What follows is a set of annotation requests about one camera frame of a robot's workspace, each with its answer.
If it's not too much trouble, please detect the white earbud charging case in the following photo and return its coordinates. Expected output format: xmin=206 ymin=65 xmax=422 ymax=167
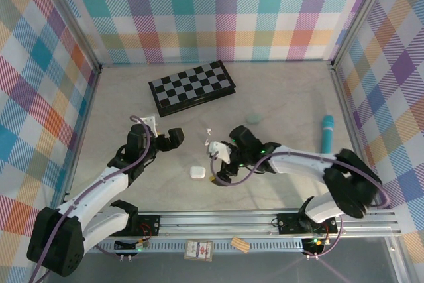
xmin=189 ymin=166 xmax=207 ymax=181

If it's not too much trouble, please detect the striped wooden block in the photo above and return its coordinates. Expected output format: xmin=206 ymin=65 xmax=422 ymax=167
xmin=231 ymin=236 xmax=250 ymax=254

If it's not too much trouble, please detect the playing card box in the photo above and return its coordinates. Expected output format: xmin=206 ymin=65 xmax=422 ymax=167
xmin=184 ymin=239 xmax=213 ymax=262

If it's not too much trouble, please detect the black grey folding chessboard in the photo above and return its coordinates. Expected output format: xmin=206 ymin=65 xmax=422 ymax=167
xmin=148 ymin=60 xmax=237 ymax=118

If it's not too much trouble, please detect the teal cylindrical handheld device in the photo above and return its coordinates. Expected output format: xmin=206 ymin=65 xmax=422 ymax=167
xmin=320 ymin=115 xmax=335 ymax=153

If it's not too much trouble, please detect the black power connector board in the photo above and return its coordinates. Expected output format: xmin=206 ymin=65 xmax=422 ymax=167
xmin=113 ymin=238 xmax=149 ymax=252
xmin=301 ymin=236 xmax=328 ymax=255

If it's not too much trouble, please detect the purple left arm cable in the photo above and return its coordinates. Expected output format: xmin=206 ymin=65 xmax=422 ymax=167
xmin=31 ymin=115 xmax=158 ymax=283

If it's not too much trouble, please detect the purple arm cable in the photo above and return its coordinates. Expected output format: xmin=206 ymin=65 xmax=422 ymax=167
xmin=210 ymin=152 xmax=390 ymax=259
xmin=31 ymin=115 xmax=158 ymax=283

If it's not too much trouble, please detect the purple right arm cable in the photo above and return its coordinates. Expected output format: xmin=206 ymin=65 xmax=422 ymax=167
xmin=210 ymin=152 xmax=390 ymax=259

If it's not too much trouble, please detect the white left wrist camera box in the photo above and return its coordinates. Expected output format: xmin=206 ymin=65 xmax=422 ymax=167
xmin=140 ymin=115 xmax=160 ymax=137

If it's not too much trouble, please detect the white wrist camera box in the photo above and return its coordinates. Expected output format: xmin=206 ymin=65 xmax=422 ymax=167
xmin=207 ymin=140 xmax=232 ymax=165
xmin=140 ymin=115 xmax=160 ymax=137

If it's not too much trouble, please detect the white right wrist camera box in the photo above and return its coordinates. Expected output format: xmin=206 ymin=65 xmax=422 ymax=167
xmin=207 ymin=140 xmax=232 ymax=165

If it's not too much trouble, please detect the wide aluminium mounting rail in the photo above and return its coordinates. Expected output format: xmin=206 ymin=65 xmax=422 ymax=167
xmin=36 ymin=209 xmax=403 ymax=240

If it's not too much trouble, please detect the aluminium floor rail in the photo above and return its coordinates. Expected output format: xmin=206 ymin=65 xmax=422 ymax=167
xmin=61 ymin=64 xmax=103 ymax=214
xmin=329 ymin=60 xmax=378 ymax=211

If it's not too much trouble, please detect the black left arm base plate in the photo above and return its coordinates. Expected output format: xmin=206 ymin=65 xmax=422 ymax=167
xmin=127 ymin=213 xmax=162 ymax=237

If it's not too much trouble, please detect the perforated metal cable tray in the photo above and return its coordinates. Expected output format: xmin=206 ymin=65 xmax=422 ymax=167
xmin=82 ymin=240 xmax=305 ymax=253

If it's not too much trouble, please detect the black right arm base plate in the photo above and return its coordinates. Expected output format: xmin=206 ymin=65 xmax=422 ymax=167
xmin=277 ymin=210 xmax=339 ymax=235

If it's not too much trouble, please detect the aluminium frame post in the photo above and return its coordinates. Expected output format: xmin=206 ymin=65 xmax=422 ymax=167
xmin=31 ymin=0 xmax=103 ymax=74
xmin=330 ymin=0 xmax=398 ymax=69

